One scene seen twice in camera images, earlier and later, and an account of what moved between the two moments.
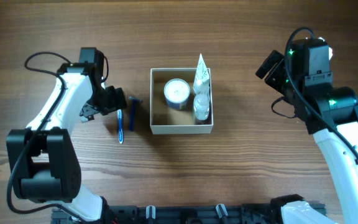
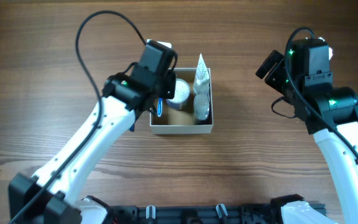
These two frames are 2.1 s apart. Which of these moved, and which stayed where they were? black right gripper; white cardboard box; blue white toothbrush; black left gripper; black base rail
Moved: blue white toothbrush; black left gripper
Stayed: black base rail; black right gripper; white cardboard box
